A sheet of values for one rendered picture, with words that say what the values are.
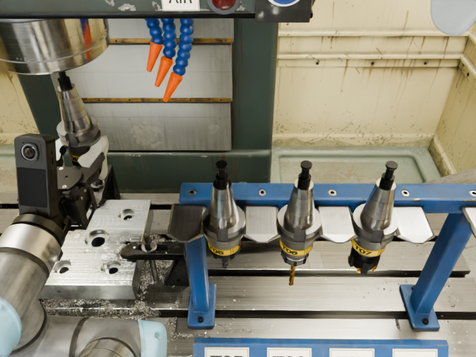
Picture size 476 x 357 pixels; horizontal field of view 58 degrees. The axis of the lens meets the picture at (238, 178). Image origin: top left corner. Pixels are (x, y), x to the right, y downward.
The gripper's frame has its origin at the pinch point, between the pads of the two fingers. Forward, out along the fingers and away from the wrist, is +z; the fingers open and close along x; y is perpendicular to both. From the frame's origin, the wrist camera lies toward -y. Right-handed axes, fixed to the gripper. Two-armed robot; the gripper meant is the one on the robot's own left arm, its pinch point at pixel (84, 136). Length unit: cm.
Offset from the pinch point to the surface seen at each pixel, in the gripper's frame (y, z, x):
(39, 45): -20.0, -8.5, 2.8
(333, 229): 4.9, -12.2, 40.3
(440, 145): 59, 81, 94
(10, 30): -22.0, -9.0, 0.3
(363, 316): 40, -5, 52
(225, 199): -1.3, -13.6, 25.0
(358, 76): 35, 87, 60
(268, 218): 4.9, -11.0, 31.0
